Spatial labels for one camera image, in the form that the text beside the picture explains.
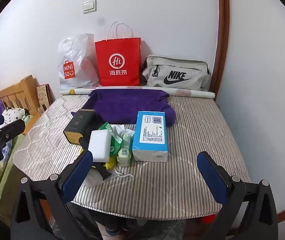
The white pillow with black flowers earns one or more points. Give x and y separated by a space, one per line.
12 113

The striped quilted mat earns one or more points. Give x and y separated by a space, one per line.
182 180

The green blanket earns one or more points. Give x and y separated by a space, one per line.
7 175

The wooden nightstand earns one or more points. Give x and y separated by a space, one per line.
33 123

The white plastic shopping bag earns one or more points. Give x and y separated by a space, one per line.
82 62

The red paper bag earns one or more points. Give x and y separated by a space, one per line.
118 52

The grey waist bag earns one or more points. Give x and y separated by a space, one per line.
182 66

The blue tissue pack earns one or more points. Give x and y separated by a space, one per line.
150 135

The white sponge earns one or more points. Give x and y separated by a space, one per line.
102 145

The black phone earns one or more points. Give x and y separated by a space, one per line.
83 142

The purple towel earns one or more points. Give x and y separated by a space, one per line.
127 105

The patterned book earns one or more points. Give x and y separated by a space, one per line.
43 96

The yellow black plastic bag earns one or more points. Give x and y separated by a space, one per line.
109 164

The wooden headboard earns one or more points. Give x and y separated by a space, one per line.
20 90

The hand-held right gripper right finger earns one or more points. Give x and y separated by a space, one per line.
212 178

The rolled paper poster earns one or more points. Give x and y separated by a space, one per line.
197 93

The small green tissue pack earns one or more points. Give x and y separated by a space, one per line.
125 152

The dark green tin box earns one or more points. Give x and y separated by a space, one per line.
78 127

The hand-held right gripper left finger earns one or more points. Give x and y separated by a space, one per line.
77 173

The green wet wipes pack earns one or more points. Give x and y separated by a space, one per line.
114 142

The white light switch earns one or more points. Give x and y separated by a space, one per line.
90 6

